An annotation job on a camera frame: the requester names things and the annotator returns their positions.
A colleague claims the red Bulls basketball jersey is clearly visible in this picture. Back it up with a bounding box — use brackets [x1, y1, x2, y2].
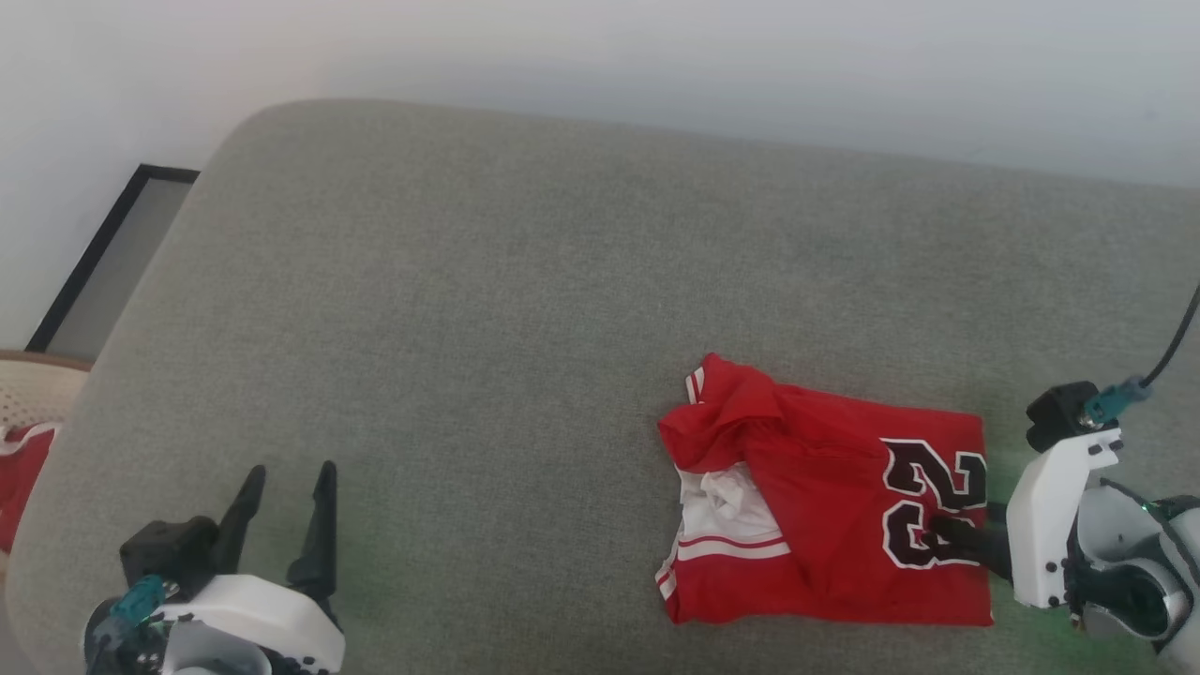
[656, 353, 996, 628]

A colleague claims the teal cable connector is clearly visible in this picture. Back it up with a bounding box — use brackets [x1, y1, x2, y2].
[111, 574, 170, 625]
[1081, 376, 1155, 425]

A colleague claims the red garment with white trim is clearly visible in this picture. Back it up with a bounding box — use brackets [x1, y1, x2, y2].
[0, 422, 60, 554]

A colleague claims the grey fabric sofa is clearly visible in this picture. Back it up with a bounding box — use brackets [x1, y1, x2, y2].
[5, 98, 1200, 675]

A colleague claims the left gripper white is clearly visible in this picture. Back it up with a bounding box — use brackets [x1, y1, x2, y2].
[155, 459, 347, 675]

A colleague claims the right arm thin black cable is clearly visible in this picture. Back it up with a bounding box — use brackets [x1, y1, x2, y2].
[1139, 284, 1200, 390]

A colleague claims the left teal cable connector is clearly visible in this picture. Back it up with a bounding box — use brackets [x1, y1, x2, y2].
[111, 574, 170, 625]

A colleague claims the black framed grey panel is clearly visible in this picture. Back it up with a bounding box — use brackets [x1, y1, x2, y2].
[25, 164, 201, 363]

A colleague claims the beige woven laundry basket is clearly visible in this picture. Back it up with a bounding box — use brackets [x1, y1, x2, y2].
[0, 350, 96, 563]

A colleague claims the right teal cable connector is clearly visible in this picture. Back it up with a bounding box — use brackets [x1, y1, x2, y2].
[1081, 376, 1155, 425]

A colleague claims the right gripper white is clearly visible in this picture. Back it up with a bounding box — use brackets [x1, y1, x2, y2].
[928, 426, 1124, 611]

